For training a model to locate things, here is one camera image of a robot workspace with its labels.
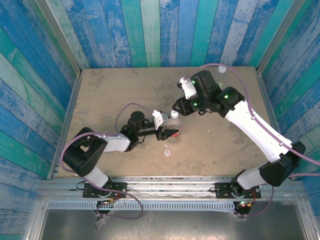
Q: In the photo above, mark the clear bottle red label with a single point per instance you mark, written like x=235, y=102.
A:
x=175, y=123

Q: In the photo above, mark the white cap red blue print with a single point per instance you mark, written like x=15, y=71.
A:
x=167, y=152

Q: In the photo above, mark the plain white bottle cap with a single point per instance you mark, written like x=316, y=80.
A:
x=222, y=69

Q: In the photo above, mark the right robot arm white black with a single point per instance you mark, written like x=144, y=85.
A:
x=257, y=135

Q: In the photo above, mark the shiny metal sheet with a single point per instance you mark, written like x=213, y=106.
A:
x=175, y=225

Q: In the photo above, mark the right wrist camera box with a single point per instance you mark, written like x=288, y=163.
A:
x=188, y=87

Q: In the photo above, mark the aluminium mounting rail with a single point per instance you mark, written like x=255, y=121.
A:
x=170, y=187

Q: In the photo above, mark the aluminium table side rail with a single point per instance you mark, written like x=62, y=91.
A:
x=263, y=87
x=71, y=100

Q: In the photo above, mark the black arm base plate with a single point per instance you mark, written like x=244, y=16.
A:
x=222, y=190
x=120, y=190

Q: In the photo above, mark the grey metal frame post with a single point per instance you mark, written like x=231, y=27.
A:
x=276, y=37
x=62, y=37

